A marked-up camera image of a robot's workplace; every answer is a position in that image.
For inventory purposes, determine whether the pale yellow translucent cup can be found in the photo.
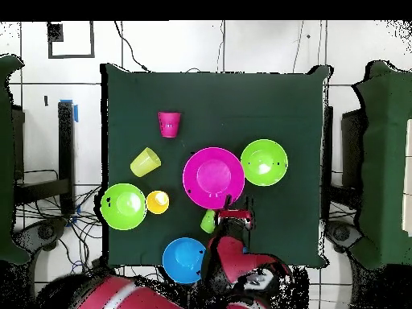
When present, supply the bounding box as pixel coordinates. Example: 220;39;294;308
130;146;163;179

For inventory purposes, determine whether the large blue plastic bowl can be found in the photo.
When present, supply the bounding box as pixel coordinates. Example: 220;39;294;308
161;237;208;285

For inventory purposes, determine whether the green plastic cup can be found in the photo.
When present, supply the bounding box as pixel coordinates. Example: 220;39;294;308
200;208;217;235

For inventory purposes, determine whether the red plastic cup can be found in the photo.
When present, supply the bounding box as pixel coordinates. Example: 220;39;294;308
157;111;182;139

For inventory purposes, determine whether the grey pedestal foot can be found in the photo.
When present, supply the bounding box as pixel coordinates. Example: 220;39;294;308
324;220;365;255
14;216;68;258

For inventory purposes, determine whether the green plastic bowl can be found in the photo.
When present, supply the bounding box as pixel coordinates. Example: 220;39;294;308
100;183;148;232
240;138;290;187

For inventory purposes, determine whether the large pink plastic bowl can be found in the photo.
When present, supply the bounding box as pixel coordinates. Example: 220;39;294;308
182;146;246;211

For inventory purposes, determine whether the black stand post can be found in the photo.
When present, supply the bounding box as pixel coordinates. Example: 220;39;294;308
322;105;335;223
57;99;79;216

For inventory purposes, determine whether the dark green tablecloth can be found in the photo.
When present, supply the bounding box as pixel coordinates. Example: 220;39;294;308
100;62;332;270

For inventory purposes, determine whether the bundle of floor cables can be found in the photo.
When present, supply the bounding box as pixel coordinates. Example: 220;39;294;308
15;184;104;276

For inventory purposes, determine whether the neighbouring green cloth table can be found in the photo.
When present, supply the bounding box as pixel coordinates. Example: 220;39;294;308
0;53;31;266
352;60;412;271

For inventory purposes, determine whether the orange-yellow plastic cup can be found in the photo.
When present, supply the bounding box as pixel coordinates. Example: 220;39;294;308
145;190;171;216

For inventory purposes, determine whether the black floor cable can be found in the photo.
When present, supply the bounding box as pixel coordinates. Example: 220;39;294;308
113;21;150;72

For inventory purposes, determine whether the black floor power box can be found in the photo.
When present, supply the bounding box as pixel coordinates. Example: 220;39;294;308
90;257;117;277

